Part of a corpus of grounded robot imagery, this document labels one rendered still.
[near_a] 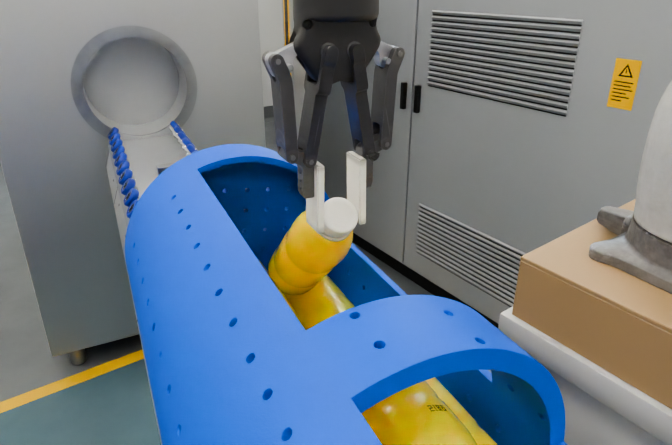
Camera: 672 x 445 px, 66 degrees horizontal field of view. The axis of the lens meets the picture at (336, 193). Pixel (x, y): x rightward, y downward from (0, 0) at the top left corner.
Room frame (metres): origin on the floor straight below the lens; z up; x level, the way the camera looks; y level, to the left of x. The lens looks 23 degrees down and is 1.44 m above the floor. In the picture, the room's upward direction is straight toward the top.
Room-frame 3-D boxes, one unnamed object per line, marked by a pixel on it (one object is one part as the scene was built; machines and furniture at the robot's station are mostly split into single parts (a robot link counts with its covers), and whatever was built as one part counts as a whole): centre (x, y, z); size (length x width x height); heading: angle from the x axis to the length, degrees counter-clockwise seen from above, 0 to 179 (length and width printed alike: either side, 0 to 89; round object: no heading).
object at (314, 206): (0.47, 0.02, 1.24); 0.03 x 0.01 x 0.07; 26
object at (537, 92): (2.42, -0.54, 0.72); 2.15 x 0.54 x 1.45; 35
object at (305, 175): (0.46, 0.04, 1.27); 0.03 x 0.01 x 0.05; 116
